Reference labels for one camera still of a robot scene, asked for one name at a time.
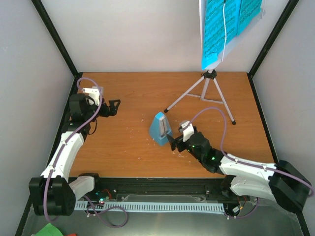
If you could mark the blue metronome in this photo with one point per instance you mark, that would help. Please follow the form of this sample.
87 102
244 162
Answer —
160 129

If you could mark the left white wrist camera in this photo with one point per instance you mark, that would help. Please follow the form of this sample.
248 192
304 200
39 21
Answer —
93 94

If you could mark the green paper sheet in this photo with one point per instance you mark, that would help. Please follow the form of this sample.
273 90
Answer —
49 230

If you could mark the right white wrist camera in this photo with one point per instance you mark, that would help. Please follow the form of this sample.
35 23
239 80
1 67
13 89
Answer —
187 129

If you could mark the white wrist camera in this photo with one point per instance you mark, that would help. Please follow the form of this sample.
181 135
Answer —
93 94
187 129

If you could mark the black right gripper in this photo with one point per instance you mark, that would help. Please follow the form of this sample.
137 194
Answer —
173 141

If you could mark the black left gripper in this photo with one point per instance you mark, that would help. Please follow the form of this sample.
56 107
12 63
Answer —
106 113

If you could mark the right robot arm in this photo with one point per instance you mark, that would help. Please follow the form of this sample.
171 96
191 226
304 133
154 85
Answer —
246 174

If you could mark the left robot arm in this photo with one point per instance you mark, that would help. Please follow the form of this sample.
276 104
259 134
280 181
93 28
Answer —
64 157

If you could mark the grey slotted cable duct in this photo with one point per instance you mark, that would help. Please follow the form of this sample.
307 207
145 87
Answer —
164 207

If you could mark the black aluminium frame rail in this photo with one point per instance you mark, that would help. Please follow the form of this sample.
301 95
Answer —
113 187

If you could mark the blue sheet music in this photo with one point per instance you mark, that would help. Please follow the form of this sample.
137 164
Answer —
221 24

